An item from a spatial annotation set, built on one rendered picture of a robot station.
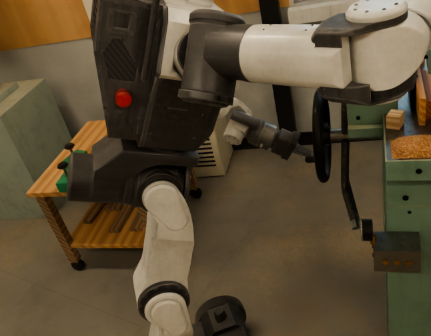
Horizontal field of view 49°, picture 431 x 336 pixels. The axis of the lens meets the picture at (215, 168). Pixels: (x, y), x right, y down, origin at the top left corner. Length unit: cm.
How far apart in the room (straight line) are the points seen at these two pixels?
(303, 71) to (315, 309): 147
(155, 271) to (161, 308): 10
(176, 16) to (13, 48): 246
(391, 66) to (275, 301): 153
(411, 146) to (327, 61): 60
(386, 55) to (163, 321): 93
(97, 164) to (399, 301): 103
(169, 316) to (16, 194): 189
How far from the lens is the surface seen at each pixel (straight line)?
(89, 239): 243
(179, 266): 128
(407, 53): 69
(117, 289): 237
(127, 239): 232
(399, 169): 122
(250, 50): 73
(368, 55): 67
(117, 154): 105
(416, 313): 168
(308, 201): 253
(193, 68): 79
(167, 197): 110
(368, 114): 140
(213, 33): 79
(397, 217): 139
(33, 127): 293
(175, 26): 90
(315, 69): 67
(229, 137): 154
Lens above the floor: 158
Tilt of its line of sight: 33 degrees down
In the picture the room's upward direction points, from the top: 14 degrees counter-clockwise
